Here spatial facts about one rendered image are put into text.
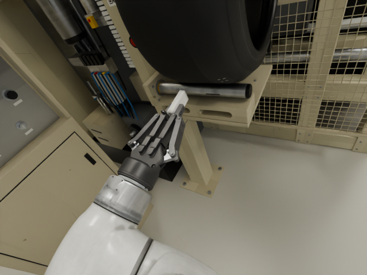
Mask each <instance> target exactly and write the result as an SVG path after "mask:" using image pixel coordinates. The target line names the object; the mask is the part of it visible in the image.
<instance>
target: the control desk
mask: <svg viewBox="0 0 367 275"><path fill-rule="evenodd" d="M118 169H119V167H118V166H117V165H116V164H115V163H114V162H113V161H112V160H111V159H110V158H109V157H108V156H107V154H106V153H105V152H104V151H103V150H102V149H101V148H100V147H99V146H98V145H97V144H96V142H95V141H94V140H93V139H92V138H91V137H90V136H89V135H88V133H87V132H85V131H84V129H83V128H82V127H81V126H80V125H79V124H78V122H77V121H76V120H75V119H74V118H73V117H72V116H71V115H70V113H69V112H68V111H67V110H66V109H65V108H64V107H63V106H62V105H61V104H60V103H59V102H58V100H57V99H56V98H55V97H54V96H53V95H52V94H51V93H50V92H49V91H48V90H47V88H46V87H45V86H44V85H43V84H42V83H41V82H40V81H39V80H38V79H37V78H36V76H35V75H34V74H33V73H32V72H31V71H30V70H29V69H28V68H27V67H26V66H25V64H24V63H23V62H22V61H21V60H20V59H19V58H18V56H17V55H16V54H14V53H13V51H12V50H11V49H10V48H9V47H8V46H7V44H6V43H5V42H4V41H3V40H2V39H1V38H0V266H2V267H6V268H11V269H14V270H19V271H24V272H28V273H33V274H37V275H44V274H45V272H46V269H47V267H48V265H49V263H50V262H51V260H52V258H53V256H54V254H55V252H56V250H57V248H58V247H59V245H60V244H61V242H62V240H63V239H64V237H65V235H66V234H67V232H68V231H69V229H70V228H71V227H72V225H73V224H74V223H75V221H76V220H77V219H78V218H79V217H80V216H81V215H82V214H83V213H84V212H85V211H86V210H87V209H88V208H89V207H90V205H91V204H92V203H93V201H94V200H95V197H96V196H97V195H98V193H99V192H100V190H101V189H102V188H103V186H104V184H105V183H106V181H107V180H108V178H109V176H111V175H115V176H118V174H117V173H118V172H117V171H118Z"/></svg>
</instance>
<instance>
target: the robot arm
mask: <svg viewBox="0 0 367 275"><path fill-rule="evenodd" d="M187 101H188V96H187V94H186V92H185V91H182V90H179V92H178V94H177V96H176V97H175V99H174V101H173V102H172V103H170V104H169V106H168V108H167V109H166V111H165V110H162V111H161V113H162V114H158V113H157V114H155V115H154V116H153V117H152V118H151V119H150V121H149V122H148V123H147V124H146V125H145V126H144V128H143V129H142V130H141V131H140V132H139V133H138V134H137V135H136V136H135V137H134V138H132V139H131V140H130V141H128V143H127V145H128V146H129V147H130V148H131V149H132V152H131V156H130V157H127V158H126V159H125V160H124V161H123V163H122V165H121V166H120V168H119V169H118V171H117V172H118V173H117V174H118V176H115V175H111V176H109V178H108V180H107V181H106V183H105V184H104V186H103V188H102V189H101V190H100V192H99V193H98V195H97V196H96V197H95V200H94V201H93V203H92V204H91V205H90V207H89V208H88V209H87V210H86V211H85V212H84V213H83V214H82V215H81V216H80V217H79V218H78V219H77V220H76V221H75V223H74V224H73V225H72V227H71V228H70V229H69V231H68V232H67V234H66V235H65V237H64V239H63V240H62V242H61V244H60V245H59V247H58V248H57V250H56V252H55V254H54V256H53V258H52V260H51V262H50V263H49V265H48V267H47V269H46V272H45V274H44V275H219V274H218V273H217V272H216V271H214V270H213V269H212V268H211V267H209V266H208V265H206V264H204V263H203V262H201V261H199V260H198V259H196V258H194V257H192V256H190V255H189V254H187V253H185V252H183V251H181V250H179V249H176V248H174V247H172V246H170V245H167V244H163V243H160V242H158V241H156V240H153V239H152V238H150V237H148V236H146V235H145V234H144V233H142V232H141V231H140V230H139V229H137V227H138V224H139V222H140V221H141V219H142V216H143V214H144V212H145V210H146V209H147V207H148V205H149V203H150V201H151V199H152V195H151V194H150V193H148V192H147V191H150V190H152V189H153V187H154V185H155V183H156V181H157V179H158V178H159V172H160V170H161V169H162V168H163V167H164V166H165V165H166V163H167V162H170V161H174V162H178V161H179V160H180V157H179V149H180V145H181V141H182V137H183V134H184V130H185V125H186V124H185V123H184V121H183V119H182V117H181V116H182V114H183V112H184V111H185V105H186V103H187ZM169 141H170V143H169ZM168 143H169V149H168V150H167V148H168ZM166 150H167V153H166V155H165V152H166Z"/></svg>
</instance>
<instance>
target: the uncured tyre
mask: <svg viewBox="0 0 367 275"><path fill-rule="evenodd" d="M115 3H116V6H117V9H118V11H119V13H120V16H121V19H122V21H123V23H124V25H125V27H126V29H127V31H128V33H129V35H130V37H131V38H132V40H133V42H134V44H135V45H136V47H137V48H138V50H139V51H140V53H141V54H142V56H143V57H144V58H145V59H146V60H147V62H148V63H149V64H150V65H151V66H152V67H153V68H154V69H155V70H156V71H158V72H159V73H160V74H162V75H163V76H165V77H167V78H170V79H172V80H175V81H178V82H183V83H228V84H230V83H235V82H239V81H242V80H244V79H246V78H247V77H248V76H249V75H250V74H251V73H252V72H254V71H255V70H256V69H257V68H258V67H259V66H260V65H261V63H262V62H263V59H264V57H265V55H266V52H267V50H268V46H269V43H270V39H271V35H272V32H273V27H274V22H275V15H276V9H277V3H278V0H115ZM165 74H184V75H165ZM222 77H227V78H228V79H230V81H227V82H219V81H217V80H216V79H219V78H222Z"/></svg>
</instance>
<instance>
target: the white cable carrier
mask: <svg viewBox="0 0 367 275"><path fill-rule="evenodd" d="M97 5H98V6H99V5H103V6H101V7H99V9H100V11H102V10H105V11H103V12H102V15H103V16H105V15H107V16H105V17H104V19H105V20H106V21H107V20H109V21H107V24H108V25H111V24H112V25H111V26H109V28H110V29H113V30H111V32H112V34H113V36H114V38H117V39H115V40H116V41H117V42H118V41H120V42H119V43H117V44H118V46H120V49H121V50H122V53H124V54H123V55H124V57H126V58H125V59H126V60H127V63H128V64H129V67H130V68H135V66H134V64H133V62H132V60H131V58H130V56H129V54H128V52H127V50H126V48H125V46H124V44H123V42H122V40H121V37H120V35H119V33H118V31H117V29H116V27H115V25H114V23H113V21H112V19H111V17H110V15H109V13H108V11H107V9H106V7H105V5H104V3H103V1H102V0H100V1H98V2H97ZM115 33H116V34H115Z"/></svg>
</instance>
